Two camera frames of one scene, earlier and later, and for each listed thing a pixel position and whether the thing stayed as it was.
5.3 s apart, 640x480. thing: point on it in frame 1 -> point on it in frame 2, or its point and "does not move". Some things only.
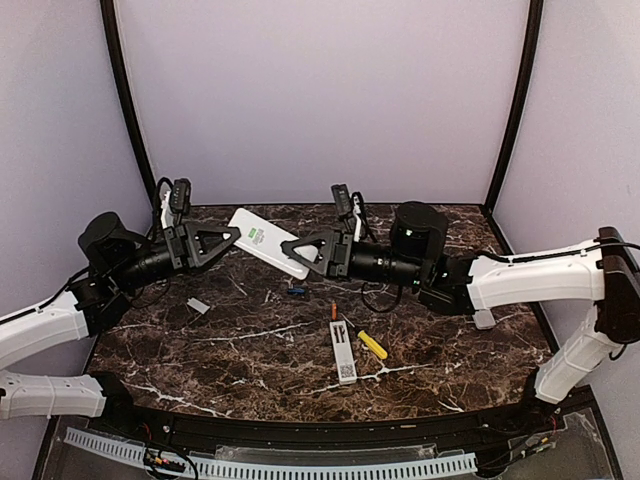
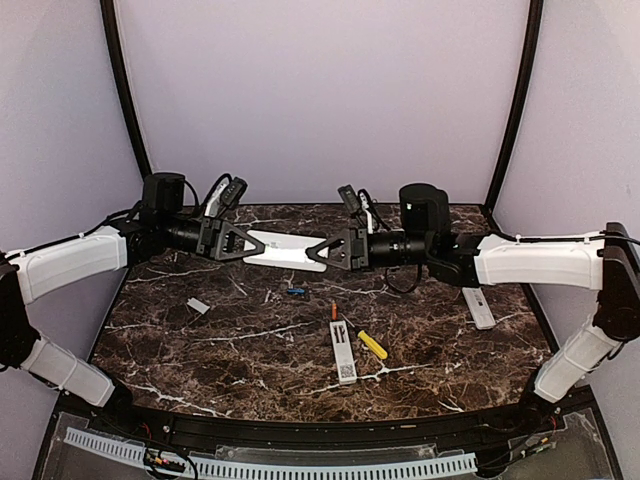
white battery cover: x=197 y=305 does not move
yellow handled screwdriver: x=368 y=341 does not move
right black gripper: x=339 y=266 -> x=356 y=257
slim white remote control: x=344 y=358 does not move
